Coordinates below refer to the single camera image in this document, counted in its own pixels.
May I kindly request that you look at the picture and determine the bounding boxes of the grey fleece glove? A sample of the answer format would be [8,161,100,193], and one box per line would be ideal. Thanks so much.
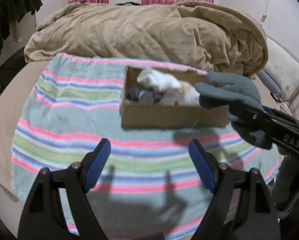
[194,72,273,150]

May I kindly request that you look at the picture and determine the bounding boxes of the white sock pair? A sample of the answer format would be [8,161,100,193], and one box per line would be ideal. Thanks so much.
[137,69,181,93]

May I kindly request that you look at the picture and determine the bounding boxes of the brown cardboard box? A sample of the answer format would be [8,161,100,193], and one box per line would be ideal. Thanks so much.
[120,66,229,129]

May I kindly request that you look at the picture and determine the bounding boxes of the dark grey sock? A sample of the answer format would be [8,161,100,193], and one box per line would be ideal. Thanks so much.
[126,87,163,104]

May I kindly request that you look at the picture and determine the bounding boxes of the grey pillow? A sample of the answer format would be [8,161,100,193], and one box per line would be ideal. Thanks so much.
[256,69,283,98]

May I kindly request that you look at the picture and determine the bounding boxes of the white embroidered pillow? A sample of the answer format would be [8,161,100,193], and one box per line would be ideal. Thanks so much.
[263,37,299,101]

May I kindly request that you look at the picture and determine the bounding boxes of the striped pastel towel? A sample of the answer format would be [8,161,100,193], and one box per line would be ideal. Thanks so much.
[12,53,280,239]

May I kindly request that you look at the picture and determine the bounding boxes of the tan crumpled duvet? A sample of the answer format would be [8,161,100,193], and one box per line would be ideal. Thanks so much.
[24,1,268,76]

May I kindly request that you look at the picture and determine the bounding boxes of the cables on bedside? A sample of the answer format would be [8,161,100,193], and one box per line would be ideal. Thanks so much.
[271,89,299,118]

